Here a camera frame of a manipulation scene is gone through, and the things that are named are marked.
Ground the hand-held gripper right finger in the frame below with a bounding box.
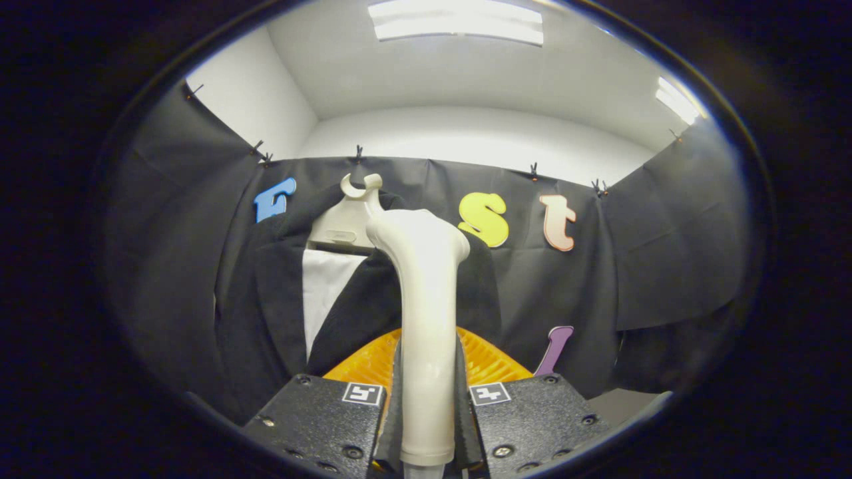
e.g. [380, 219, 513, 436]
[455, 326, 614, 479]

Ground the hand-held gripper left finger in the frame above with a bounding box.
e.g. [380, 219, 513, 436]
[241, 328, 404, 479]

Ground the black suit jacket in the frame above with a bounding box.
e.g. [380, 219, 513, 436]
[213, 183, 504, 424]

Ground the white shirt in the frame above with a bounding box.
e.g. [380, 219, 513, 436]
[303, 248, 367, 360]

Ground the white garment steamer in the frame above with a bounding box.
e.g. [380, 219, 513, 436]
[365, 208, 471, 479]

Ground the black backdrop cloth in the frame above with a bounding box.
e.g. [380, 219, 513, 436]
[106, 83, 750, 426]

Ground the row of black clips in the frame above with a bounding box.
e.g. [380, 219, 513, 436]
[185, 83, 684, 199]

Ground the small ceiling light panel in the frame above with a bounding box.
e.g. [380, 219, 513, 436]
[655, 76, 701, 125]

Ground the large ceiling light panel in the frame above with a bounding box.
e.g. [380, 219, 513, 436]
[367, 0, 544, 47]

